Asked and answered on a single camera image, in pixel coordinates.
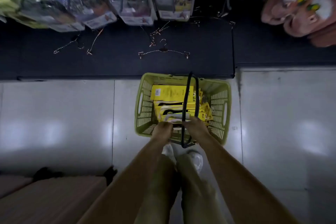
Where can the pink plush slippers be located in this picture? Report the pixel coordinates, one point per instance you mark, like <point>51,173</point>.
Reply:
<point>296,24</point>

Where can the person's right hand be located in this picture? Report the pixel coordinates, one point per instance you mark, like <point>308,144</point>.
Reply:
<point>197,129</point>

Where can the person's right forearm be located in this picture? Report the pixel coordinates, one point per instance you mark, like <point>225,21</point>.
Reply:
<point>241,184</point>

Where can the green shopping basket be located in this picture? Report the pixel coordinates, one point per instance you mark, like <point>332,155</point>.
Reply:
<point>168,76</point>

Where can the person's left forearm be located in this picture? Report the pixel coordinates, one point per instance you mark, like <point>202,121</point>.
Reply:
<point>126,187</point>

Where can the olive trousers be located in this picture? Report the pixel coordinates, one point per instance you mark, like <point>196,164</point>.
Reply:
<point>157,192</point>

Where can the pile of yellow sock packets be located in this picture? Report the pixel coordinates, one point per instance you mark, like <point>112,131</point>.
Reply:
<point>168,92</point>

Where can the scattered copper clip hangers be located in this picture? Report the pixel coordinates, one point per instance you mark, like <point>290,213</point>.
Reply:
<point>163,49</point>

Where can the white right shoe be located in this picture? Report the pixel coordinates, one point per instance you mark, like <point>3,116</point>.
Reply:
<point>197,160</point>

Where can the row of clear plastic packets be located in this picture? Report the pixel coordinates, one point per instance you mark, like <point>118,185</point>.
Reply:
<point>92,8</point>

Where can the black low shelf board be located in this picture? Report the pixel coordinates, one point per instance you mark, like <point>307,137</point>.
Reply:
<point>275,53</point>
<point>118,66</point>

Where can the person's left hand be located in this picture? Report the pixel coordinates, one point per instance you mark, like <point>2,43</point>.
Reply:
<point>162,132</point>

